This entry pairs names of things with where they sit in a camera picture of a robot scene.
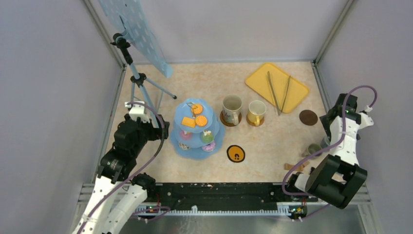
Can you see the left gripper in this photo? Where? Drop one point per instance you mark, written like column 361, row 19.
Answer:
column 162, row 132

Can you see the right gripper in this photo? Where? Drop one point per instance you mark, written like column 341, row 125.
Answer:
column 326, row 126

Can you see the white sprinkled donut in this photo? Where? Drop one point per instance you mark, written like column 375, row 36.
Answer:
column 183, row 146

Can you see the square orange biscuit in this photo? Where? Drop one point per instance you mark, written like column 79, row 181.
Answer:
column 189, row 122

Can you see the grey ceramic cup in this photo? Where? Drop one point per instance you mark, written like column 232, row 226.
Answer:
column 325, row 142

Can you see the orange round biscuit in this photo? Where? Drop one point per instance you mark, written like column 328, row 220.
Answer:
column 196, row 108
column 201, row 121

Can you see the green cupcake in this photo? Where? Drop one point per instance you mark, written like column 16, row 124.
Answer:
column 207, row 136

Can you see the pink frosted donut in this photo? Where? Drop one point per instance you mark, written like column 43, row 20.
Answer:
column 209, row 147

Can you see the dark brown round coaster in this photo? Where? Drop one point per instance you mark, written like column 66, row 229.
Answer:
column 227, row 120

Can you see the beige ceramic mug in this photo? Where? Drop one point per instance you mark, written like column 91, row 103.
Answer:
column 232, row 104

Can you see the orange smiley coaster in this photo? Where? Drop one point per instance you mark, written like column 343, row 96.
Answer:
column 235, row 153

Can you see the yellow ceramic mug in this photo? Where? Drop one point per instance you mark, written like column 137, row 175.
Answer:
column 257, row 108

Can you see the light brown round coaster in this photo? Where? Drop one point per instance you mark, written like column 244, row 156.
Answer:
column 255, row 121

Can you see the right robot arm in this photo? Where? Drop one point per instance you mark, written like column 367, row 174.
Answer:
column 338, row 177

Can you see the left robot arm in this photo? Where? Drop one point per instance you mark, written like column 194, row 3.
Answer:
column 117, row 190

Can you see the blue three-tier cake stand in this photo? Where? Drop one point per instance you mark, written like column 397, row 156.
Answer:
column 195, row 144

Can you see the blue tripod stand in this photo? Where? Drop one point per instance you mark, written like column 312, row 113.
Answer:
column 138, row 79

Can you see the yellow serving tray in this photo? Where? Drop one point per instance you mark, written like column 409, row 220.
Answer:
column 277, row 87

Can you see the blue perforated board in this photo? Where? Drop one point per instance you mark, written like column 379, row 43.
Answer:
column 128, row 18

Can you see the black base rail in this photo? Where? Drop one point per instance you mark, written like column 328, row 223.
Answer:
column 222, row 196

